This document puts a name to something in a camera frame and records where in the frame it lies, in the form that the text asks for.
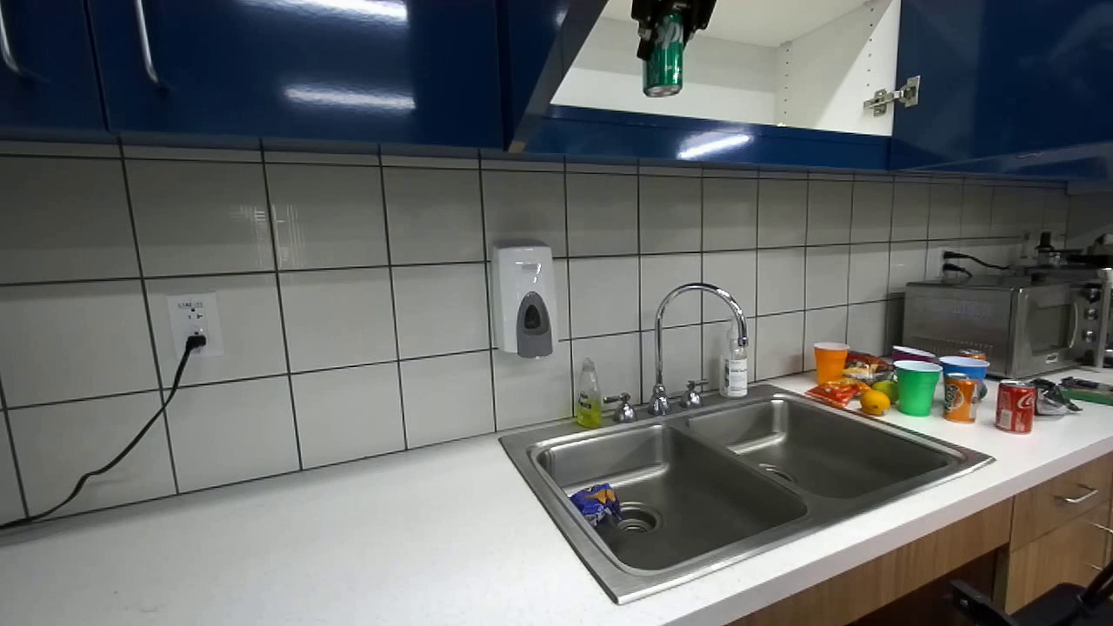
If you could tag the green plastic cup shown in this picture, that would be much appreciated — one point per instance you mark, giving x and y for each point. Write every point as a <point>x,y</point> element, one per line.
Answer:
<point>916,386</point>

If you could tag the crumpled silver wrapper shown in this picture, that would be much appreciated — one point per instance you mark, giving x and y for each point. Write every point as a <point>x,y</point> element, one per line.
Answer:
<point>1050,398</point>

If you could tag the blue snack bag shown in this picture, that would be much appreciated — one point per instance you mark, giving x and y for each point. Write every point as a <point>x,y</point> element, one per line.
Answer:
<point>597,503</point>

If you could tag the white wall power outlet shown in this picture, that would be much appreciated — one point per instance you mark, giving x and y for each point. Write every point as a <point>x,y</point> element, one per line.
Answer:
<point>192,321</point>

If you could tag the orange plastic cup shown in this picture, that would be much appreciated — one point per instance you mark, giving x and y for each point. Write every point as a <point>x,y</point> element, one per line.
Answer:
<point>828,364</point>

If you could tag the yellow lemon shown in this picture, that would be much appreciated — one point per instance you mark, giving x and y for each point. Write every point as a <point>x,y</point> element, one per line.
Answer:
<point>877,401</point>

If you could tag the green flat packet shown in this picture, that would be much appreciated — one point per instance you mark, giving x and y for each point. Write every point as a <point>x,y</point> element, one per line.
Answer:
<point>1090,391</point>

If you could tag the white wall soap dispenser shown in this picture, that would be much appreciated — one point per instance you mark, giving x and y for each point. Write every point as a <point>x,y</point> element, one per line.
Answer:
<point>523,288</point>

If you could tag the orange soda can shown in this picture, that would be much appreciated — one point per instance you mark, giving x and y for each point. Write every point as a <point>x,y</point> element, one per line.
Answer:
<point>962,401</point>

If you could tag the yellow-green dish soap bottle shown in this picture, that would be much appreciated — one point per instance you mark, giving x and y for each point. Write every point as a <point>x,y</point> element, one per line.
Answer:
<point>588,408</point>

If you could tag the blue plastic cup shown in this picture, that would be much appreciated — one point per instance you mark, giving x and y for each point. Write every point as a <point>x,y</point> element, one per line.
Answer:
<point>965,367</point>

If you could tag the stainless steel microwave oven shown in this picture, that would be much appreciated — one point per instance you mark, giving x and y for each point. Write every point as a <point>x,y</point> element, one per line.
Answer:
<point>984,324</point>

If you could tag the chrome gooseneck faucet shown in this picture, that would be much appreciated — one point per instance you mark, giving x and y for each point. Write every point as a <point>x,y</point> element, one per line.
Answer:
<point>658,360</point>

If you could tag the purple plastic cup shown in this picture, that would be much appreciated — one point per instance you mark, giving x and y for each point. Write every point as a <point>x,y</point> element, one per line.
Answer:
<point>909,352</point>

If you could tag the red soda can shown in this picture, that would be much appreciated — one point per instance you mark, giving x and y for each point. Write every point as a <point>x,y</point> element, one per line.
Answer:
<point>1015,408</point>

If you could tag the glossy blue cabinet door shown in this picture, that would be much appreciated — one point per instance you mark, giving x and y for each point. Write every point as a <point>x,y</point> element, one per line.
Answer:
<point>534,55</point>
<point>1010,70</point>

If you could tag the metal cabinet door hinge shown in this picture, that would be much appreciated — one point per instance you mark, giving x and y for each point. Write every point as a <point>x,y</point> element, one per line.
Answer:
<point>892,95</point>

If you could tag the clear bottle with white label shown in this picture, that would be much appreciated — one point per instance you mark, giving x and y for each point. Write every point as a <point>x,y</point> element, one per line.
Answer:
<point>735,372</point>

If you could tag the orange red chip bag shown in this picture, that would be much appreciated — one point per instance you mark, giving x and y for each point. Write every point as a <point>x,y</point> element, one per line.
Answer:
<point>865,371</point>

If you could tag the blue cabinet with white interior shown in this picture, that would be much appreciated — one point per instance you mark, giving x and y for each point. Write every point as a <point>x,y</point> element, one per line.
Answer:
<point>742,70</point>

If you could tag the wooden base cabinet drawers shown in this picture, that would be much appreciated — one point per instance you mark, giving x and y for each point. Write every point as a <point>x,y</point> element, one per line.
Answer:
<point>1056,506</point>

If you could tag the stainless steel double sink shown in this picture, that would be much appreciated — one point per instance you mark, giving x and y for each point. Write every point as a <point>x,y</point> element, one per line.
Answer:
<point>812,462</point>

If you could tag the green soda can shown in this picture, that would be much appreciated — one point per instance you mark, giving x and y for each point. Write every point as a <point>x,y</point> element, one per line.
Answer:
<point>663,55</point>

